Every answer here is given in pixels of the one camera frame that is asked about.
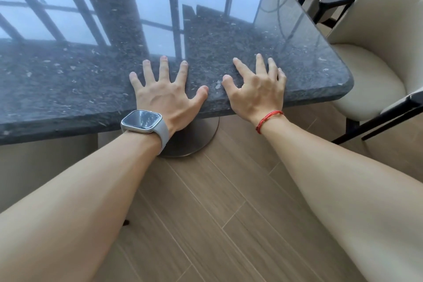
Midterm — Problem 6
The round metal table base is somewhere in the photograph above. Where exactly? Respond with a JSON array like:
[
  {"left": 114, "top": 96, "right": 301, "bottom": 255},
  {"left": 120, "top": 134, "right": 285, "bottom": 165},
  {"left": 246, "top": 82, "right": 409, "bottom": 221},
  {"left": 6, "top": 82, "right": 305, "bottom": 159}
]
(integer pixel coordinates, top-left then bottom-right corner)
[{"left": 157, "top": 117, "right": 220, "bottom": 158}]

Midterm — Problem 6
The red string bracelet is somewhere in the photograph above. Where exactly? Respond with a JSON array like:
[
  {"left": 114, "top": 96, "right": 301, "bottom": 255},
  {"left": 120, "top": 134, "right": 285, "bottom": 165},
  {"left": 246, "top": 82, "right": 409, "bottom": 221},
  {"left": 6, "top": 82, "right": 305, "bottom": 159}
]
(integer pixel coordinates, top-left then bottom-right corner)
[{"left": 255, "top": 110, "right": 285, "bottom": 135}]

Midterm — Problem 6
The person's left forearm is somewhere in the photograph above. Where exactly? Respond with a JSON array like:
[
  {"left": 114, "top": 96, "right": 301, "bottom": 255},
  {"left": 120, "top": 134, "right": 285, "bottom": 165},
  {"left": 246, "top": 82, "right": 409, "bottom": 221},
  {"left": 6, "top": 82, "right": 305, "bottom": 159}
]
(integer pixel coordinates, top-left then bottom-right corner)
[{"left": 0, "top": 130, "right": 162, "bottom": 282}]

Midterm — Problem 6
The person's left hand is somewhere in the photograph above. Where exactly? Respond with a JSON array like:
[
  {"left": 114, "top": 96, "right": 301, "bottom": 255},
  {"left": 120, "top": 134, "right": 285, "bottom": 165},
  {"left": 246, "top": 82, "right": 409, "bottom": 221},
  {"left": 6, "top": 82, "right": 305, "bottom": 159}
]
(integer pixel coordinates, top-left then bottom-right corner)
[{"left": 129, "top": 56, "right": 209, "bottom": 134}]

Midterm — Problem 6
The person's right hand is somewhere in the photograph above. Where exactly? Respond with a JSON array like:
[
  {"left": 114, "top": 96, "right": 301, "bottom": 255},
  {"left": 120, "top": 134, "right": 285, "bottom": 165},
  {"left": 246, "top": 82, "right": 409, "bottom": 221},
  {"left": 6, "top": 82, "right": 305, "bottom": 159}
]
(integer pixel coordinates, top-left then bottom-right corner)
[{"left": 221, "top": 53, "right": 287, "bottom": 124}]

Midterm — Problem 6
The silver smartwatch with grey band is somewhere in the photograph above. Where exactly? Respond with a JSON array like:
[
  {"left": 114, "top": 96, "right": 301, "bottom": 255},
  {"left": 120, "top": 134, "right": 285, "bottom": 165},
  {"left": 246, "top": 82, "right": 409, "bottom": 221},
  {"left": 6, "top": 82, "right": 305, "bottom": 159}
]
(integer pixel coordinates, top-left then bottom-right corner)
[{"left": 120, "top": 109, "right": 171, "bottom": 156}]

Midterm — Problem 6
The person's right forearm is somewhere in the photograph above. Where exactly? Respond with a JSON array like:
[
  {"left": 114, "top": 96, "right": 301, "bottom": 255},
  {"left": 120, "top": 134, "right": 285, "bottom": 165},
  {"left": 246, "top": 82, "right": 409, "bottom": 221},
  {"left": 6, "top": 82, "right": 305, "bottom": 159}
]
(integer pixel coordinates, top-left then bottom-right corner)
[{"left": 260, "top": 114, "right": 423, "bottom": 282}]

